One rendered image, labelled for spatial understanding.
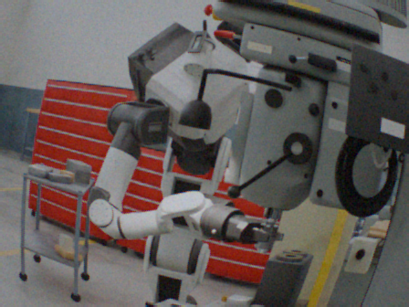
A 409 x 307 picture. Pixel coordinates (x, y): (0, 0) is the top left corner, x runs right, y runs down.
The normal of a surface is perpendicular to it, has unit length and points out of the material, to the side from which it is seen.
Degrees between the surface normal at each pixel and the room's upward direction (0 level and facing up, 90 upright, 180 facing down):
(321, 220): 90
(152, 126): 89
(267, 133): 90
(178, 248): 80
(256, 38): 90
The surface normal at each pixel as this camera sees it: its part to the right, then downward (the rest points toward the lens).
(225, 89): 0.49, 0.07
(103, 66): -0.31, 0.00
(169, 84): -0.02, -0.50
